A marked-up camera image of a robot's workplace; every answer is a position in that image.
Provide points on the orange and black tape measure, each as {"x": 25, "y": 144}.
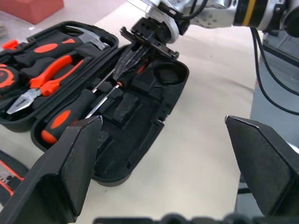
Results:
{"x": 7, "y": 79}

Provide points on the red rectangular block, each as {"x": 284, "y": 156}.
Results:
{"x": 35, "y": 9}

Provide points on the black and orange utility knife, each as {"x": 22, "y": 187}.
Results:
{"x": 14, "y": 166}

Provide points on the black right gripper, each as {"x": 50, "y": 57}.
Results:
{"x": 149, "y": 32}

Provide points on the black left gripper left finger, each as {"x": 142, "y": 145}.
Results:
{"x": 58, "y": 163}

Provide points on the black plastic tool case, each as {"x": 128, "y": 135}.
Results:
{"x": 140, "y": 140}

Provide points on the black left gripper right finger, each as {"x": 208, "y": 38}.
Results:
{"x": 268, "y": 168}

